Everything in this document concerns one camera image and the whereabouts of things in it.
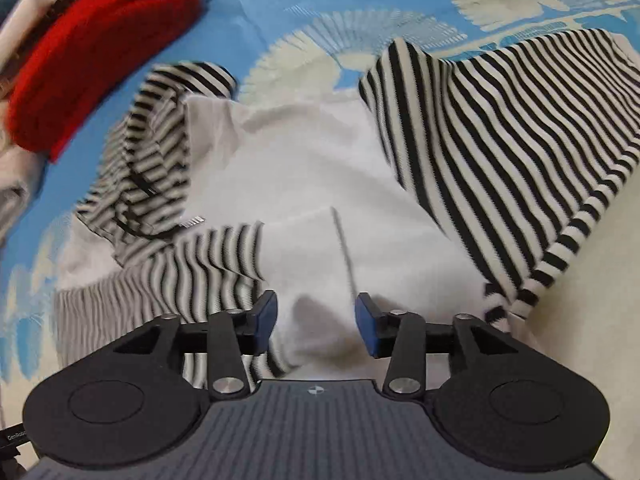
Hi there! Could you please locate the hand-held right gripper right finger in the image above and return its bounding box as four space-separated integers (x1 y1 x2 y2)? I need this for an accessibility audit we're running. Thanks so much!
354 292 521 402

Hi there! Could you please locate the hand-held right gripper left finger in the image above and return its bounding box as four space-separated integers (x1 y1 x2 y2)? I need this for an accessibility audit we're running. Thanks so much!
114 290 279 402

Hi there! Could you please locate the black white striped top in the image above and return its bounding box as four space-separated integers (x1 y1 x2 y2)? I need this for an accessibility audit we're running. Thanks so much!
52 27 640 391

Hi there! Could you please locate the blue white printed bed sheet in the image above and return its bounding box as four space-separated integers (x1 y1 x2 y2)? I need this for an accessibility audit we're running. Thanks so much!
0 0 640 441

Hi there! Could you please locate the red folded cloth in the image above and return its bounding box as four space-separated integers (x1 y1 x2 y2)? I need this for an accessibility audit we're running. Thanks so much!
5 0 203 163

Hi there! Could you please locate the white grey cloth pile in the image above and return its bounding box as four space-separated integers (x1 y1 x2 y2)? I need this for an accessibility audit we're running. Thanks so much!
0 0 121 246

